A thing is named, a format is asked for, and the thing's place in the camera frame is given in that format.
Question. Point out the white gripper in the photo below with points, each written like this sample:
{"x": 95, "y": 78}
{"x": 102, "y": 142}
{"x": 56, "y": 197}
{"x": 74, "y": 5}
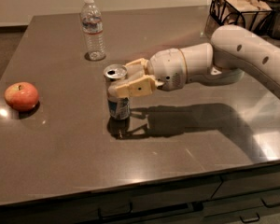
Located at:
{"x": 166, "y": 67}

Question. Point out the silver blue redbull can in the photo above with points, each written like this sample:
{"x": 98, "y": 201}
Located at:
{"x": 119, "y": 108}

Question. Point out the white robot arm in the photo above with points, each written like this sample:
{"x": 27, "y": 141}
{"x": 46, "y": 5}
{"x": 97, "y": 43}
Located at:
{"x": 231, "y": 52}

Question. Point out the clear plastic water bottle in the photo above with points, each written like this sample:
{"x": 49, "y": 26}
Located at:
{"x": 92, "y": 27}

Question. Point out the white napkins in basket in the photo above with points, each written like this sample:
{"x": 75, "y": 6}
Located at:
{"x": 245, "y": 13}

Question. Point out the red apple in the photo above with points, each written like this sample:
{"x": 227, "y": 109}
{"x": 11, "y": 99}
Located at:
{"x": 22, "y": 96}

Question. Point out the dark drawer left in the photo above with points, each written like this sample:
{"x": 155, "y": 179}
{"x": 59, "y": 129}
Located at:
{"x": 149, "y": 200}

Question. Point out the dark drawer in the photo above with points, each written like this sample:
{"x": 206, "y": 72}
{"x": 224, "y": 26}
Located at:
{"x": 149, "y": 200}
{"x": 248, "y": 181}

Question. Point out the dark drawer right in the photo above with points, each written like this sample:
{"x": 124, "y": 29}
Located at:
{"x": 248, "y": 181}

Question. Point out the black wire napkin basket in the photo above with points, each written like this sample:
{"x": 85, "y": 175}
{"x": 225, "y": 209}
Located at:
{"x": 215, "y": 14}

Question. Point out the black drawer handle left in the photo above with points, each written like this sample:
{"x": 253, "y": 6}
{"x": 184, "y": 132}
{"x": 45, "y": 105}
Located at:
{"x": 115, "y": 212}

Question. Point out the black drawer handle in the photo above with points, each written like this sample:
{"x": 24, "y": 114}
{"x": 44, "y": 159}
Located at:
{"x": 115, "y": 212}
{"x": 271, "y": 201}
{"x": 250, "y": 218}

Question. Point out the black lower drawer handle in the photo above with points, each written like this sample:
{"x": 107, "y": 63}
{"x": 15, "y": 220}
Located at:
{"x": 250, "y": 218}

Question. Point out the black drawer handle right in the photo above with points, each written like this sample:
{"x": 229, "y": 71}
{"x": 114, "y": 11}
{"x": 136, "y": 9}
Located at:
{"x": 271, "y": 201}

